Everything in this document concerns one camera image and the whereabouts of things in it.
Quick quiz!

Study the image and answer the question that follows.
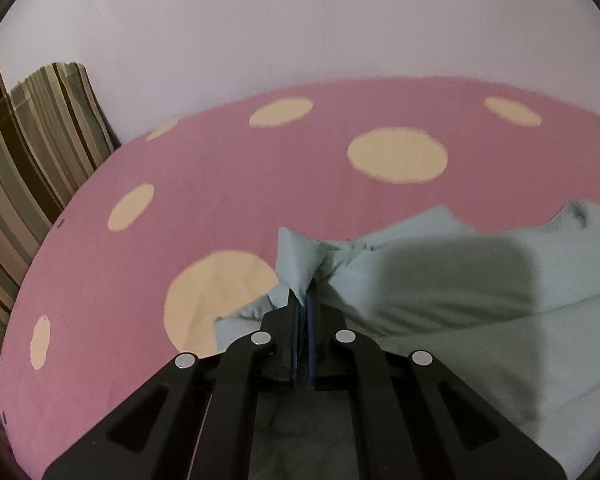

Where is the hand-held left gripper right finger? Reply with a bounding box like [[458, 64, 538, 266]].
[[305, 285, 567, 480]]

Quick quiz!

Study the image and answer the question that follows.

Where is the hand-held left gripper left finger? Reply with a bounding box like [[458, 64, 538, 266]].
[[42, 290, 301, 480]]

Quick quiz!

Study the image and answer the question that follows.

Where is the light blue puffer jacket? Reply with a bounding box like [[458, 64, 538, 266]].
[[212, 199, 600, 480]]

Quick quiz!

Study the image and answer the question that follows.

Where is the pink dotted bed sheet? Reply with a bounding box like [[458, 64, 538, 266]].
[[0, 75, 600, 480]]

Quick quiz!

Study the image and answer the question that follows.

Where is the striped cushion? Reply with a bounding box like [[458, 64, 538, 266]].
[[0, 62, 117, 386]]

